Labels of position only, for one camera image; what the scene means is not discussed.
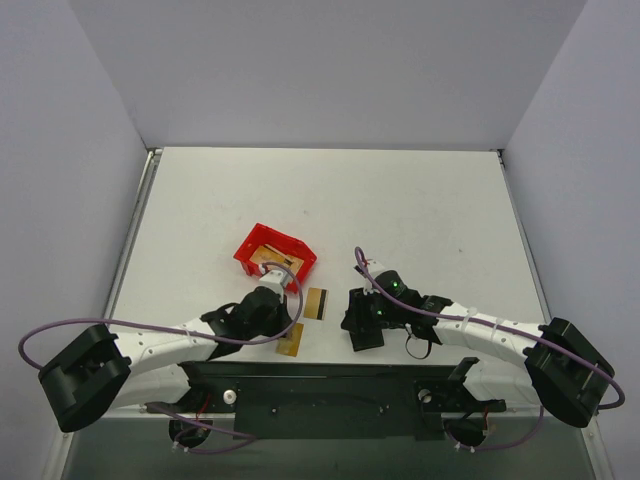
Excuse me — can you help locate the black card holder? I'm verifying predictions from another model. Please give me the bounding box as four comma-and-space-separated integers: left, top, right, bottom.
349, 328, 385, 352

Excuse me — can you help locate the gold card front up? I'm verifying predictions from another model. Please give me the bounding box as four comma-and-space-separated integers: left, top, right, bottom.
275, 323, 304, 357

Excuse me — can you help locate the gold card stripe up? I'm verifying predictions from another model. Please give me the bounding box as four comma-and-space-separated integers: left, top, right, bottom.
303, 287, 328, 321

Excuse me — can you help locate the red plastic bin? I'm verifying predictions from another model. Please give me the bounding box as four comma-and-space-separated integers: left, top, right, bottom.
233, 223, 317, 282

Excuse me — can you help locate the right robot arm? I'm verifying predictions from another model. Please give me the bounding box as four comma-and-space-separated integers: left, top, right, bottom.
341, 270, 614, 428

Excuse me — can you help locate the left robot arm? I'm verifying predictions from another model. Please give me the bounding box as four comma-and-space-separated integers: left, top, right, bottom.
38, 287, 295, 433

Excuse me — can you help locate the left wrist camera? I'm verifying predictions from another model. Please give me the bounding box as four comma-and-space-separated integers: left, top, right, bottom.
259, 265, 291, 297

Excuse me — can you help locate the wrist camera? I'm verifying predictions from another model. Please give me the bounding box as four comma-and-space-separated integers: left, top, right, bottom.
259, 265, 291, 297
354, 259, 387, 295

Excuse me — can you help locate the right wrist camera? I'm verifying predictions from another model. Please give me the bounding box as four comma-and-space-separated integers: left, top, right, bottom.
354, 259, 387, 295

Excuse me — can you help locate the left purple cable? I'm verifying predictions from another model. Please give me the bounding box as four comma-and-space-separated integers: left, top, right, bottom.
17, 262, 304, 371

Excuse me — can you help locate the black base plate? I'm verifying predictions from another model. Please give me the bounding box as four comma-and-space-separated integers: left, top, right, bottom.
151, 357, 506, 440

